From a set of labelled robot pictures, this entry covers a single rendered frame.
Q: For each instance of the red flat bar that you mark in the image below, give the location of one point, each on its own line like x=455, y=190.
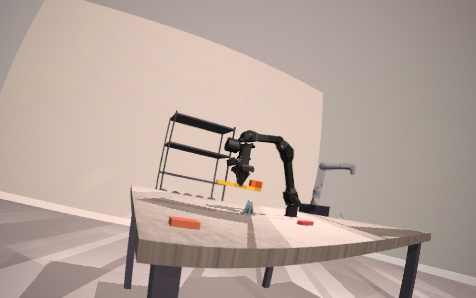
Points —
x=307, y=223

